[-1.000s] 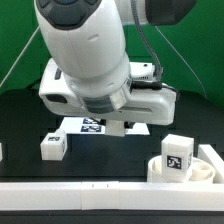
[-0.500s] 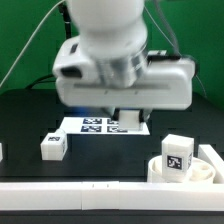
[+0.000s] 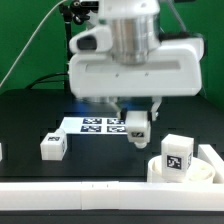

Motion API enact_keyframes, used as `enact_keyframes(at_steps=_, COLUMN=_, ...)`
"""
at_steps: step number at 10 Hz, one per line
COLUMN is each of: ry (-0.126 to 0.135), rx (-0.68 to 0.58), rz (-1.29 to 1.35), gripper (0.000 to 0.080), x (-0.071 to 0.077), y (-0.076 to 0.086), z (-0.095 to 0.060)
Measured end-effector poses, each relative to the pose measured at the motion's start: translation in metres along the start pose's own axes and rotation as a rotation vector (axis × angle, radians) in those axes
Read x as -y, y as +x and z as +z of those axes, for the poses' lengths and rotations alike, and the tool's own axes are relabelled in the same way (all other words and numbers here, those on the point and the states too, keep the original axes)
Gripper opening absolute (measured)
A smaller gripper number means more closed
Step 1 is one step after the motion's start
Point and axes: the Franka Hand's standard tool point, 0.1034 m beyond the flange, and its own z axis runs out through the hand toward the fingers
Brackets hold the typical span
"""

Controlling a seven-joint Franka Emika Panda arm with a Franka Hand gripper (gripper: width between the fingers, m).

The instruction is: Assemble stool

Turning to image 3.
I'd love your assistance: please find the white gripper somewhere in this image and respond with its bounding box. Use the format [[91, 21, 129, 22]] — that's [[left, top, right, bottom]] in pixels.
[[69, 35, 204, 121]]

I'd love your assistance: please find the white round stool seat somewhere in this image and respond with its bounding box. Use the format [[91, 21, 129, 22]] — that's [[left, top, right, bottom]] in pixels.
[[147, 156, 215, 184]]

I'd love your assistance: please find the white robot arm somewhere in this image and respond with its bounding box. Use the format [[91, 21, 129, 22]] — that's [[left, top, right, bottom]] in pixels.
[[69, 0, 204, 117]]

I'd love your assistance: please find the white fiducial marker sheet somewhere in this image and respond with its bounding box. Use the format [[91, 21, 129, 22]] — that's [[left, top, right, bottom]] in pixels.
[[60, 117, 126, 135]]

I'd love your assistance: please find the white block at left edge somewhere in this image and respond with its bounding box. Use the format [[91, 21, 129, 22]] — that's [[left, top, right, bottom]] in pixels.
[[0, 143, 3, 162]]

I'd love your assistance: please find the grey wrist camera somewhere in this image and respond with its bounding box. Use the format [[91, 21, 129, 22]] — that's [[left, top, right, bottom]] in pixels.
[[69, 25, 113, 53]]

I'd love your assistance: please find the white right barrier rail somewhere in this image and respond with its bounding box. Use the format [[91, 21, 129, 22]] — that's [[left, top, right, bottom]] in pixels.
[[198, 144, 224, 184]]

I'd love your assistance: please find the white barrier rail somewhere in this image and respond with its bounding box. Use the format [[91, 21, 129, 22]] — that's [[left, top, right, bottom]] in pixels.
[[0, 182, 224, 211], [198, 144, 224, 184]]

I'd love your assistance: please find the white front barrier rail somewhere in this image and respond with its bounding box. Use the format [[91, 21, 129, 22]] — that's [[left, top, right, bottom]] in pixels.
[[0, 182, 224, 211]]

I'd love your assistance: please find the black cable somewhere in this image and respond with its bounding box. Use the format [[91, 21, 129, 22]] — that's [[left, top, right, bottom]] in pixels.
[[25, 72, 73, 90]]

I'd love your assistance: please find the black overhead camera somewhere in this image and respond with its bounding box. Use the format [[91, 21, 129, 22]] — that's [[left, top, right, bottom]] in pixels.
[[74, 0, 99, 9]]

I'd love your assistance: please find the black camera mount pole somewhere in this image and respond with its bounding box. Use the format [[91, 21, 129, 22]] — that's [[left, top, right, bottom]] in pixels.
[[59, 3, 73, 70]]

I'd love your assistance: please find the white cable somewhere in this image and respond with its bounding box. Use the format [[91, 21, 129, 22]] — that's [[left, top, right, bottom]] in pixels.
[[0, 0, 68, 88]]

